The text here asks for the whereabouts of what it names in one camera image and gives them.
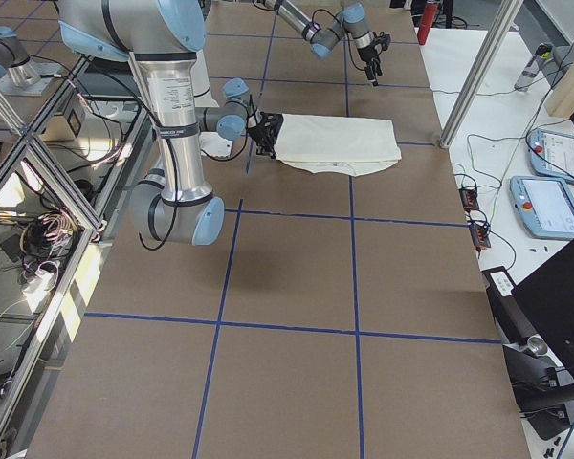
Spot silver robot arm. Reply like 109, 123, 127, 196
59, 1, 283, 246
254, 0, 391, 86

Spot white labelled black box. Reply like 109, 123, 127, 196
490, 271, 515, 296

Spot blue teach pendant near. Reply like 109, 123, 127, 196
509, 176, 574, 240

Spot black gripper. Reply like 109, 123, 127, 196
248, 112, 284, 158
358, 42, 381, 87

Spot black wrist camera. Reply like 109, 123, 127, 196
372, 32, 391, 54

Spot aluminium frame post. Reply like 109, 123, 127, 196
439, 0, 524, 149

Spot cream long-sleeve cat shirt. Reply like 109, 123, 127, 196
274, 114, 402, 177

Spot grey orange usb hub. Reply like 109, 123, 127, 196
459, 186, 480, 211
468, 221, 491, 252

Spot blue teach pendant far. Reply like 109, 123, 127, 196
526, 128, 574, 185

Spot white mounting plate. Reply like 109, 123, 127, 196
199, 132, 233, 159

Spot black monitor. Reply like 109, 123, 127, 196
513, 239, 574, 376

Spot blue teach pendant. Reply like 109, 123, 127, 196
526, 128, 574, 185
509, 176, 574, 240

